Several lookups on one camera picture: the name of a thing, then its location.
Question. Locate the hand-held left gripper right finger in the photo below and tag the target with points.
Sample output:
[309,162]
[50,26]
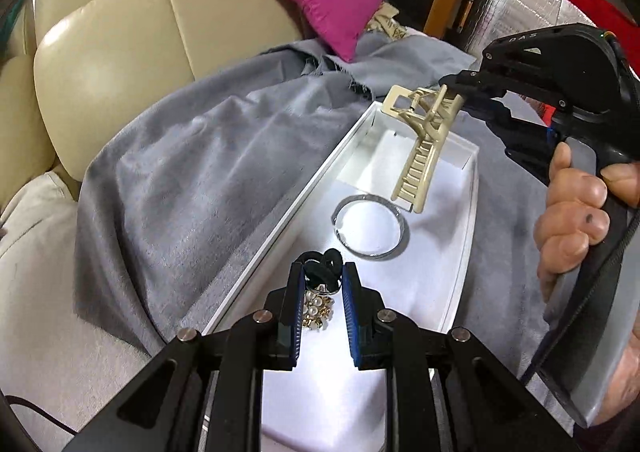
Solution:
[350,317]

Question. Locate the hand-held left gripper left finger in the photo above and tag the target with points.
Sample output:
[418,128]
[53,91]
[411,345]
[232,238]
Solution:
[298,312]

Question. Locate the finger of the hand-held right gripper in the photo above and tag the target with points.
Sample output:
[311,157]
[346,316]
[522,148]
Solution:
[515,137]
[470,82]

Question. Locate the pearl hair ornament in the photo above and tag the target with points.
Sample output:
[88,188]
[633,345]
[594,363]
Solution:
[317,307]

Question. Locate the white rectangular tray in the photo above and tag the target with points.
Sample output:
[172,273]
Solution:
[425,272]

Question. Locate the beige hair claw clip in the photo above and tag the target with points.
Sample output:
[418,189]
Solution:
[415,172]

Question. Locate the person's right forearm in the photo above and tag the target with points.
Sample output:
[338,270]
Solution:
[625,387]

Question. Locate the person's right hand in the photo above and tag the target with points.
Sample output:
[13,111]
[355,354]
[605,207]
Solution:
[565,217]

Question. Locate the red cloth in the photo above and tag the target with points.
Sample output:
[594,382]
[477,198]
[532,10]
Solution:
[590,2]

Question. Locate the silver foil mat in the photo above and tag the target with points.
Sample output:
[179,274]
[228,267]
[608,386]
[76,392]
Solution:
[520,2]

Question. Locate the patterned beige cloth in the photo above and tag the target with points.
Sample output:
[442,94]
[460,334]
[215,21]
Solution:
[387,25]

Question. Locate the silver bangle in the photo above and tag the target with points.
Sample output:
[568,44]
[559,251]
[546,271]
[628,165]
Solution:
[405,232]

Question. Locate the grey cloth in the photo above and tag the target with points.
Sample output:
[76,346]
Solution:
[200,172]

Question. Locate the beige leather sofa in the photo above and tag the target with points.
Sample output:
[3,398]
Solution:
[125,57]

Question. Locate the teal shirt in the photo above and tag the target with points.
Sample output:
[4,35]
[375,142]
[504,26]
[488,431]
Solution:
[16,11]

